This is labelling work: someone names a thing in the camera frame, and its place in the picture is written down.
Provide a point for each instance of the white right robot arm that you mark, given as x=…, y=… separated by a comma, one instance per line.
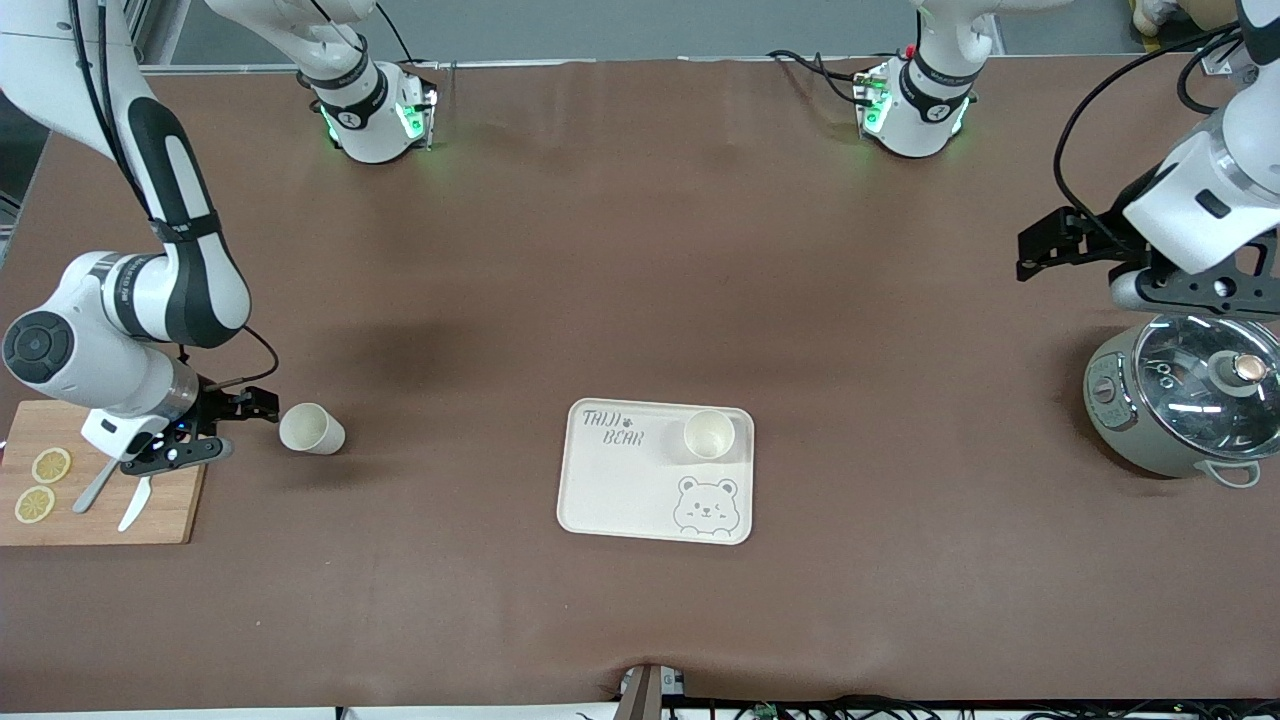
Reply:
x=90, y=370

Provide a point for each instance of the grey-green electric cooking pot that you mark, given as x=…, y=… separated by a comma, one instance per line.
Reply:
x=1110, y=400

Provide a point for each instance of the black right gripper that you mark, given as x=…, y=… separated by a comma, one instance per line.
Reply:
x=213, y=405

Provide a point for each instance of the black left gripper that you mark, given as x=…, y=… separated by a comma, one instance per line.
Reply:
x=1098, y=241

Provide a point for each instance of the wooden cutting board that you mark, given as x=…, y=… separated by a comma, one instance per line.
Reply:
x=180, y=510

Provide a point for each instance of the white IKEA cup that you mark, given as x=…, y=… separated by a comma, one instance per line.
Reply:
x=312, y=428
x=710, y=434

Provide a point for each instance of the glass pot lid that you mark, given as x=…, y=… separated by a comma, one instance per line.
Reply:
x=1190, y=370

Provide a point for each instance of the brown table cover sheet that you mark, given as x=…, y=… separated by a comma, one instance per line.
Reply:
x=640, y=250

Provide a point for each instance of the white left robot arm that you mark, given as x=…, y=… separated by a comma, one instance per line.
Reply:
x=1200, y=200

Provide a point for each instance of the beige shoe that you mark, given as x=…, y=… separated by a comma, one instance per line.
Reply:
x=1170, y=14

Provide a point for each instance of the yellow lemon slice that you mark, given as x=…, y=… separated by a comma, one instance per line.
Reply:
x=51, y=465
x=35, y=504

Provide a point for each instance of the grey plastic knife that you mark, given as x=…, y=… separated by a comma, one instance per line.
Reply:
x=90, y=492

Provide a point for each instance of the cream bear print tray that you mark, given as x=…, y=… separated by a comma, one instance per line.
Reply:
x=620, y=490

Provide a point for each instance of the white plastic knife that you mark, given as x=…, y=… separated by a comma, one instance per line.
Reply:
x=133, y=510

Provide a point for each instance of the aluminium frame profile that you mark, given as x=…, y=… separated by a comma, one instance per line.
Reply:
x=140, y=30

